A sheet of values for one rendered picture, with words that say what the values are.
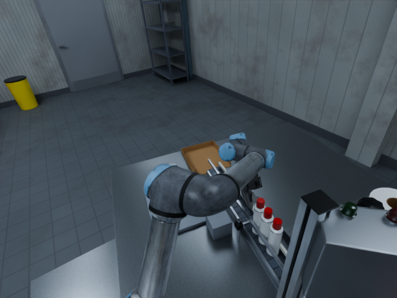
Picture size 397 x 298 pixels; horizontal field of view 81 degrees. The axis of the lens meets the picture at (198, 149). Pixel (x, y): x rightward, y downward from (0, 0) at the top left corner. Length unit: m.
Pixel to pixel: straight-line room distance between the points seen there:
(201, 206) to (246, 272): 0.58
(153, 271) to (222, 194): 0.30
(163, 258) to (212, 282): 0.41
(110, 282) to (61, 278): 0.23
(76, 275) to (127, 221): 0.32
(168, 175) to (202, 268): 0.59
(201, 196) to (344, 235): 0.31
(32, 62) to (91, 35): 1.41
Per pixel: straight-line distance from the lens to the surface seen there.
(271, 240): 1.03
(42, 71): 6.55
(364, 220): 0.51
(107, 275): 1.22
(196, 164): 1.60
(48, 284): 1.33
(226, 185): 0.63
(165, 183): 0.64
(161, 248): 0.71
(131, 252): 1.24
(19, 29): 6.44
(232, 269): 1.13
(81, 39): 6.45
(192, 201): 0.60
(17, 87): 6.03
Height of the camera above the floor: 1.83
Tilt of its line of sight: 34 degrees down
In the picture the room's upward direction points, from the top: 5 degrees counter-clockwise
